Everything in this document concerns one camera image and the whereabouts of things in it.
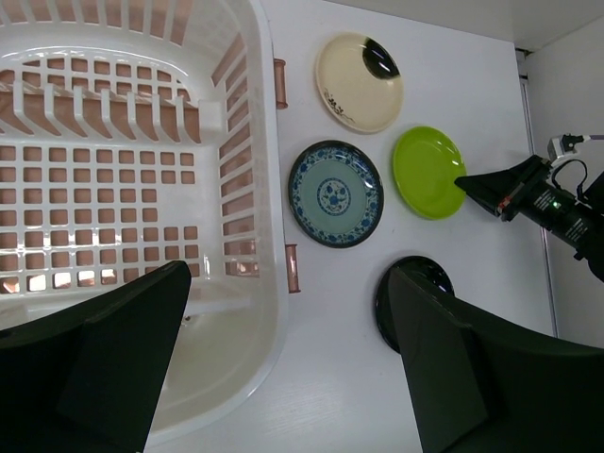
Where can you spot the white pink dish rack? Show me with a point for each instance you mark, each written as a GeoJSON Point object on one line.
{"type": "Point", "coordinates": [134, 133]}

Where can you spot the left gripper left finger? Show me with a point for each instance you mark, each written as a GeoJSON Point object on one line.
{"type": "Point", "coordinates": [88, 378]}

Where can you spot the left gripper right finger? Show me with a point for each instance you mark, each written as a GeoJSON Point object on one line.
{"type": "Point", "coordinates": [480, 383]}

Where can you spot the lime green plate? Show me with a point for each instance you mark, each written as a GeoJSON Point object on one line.
{"type": "Point", "coordinates": [425, 164]}

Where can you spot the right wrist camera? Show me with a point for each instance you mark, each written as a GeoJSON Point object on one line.
{"type": "Point", "coordinates": [563, 146]}

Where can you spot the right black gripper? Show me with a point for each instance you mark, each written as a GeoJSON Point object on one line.
{"type": "Point", "coordinates": [524, 189]}

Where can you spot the blue patterned plate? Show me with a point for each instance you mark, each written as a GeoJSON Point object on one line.
{"type": "Point", "coordinates": [335, 194]}

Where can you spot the cream plate with black patch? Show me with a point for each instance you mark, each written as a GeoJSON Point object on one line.
{"type": "Point", "coordinates": [359, 82]}

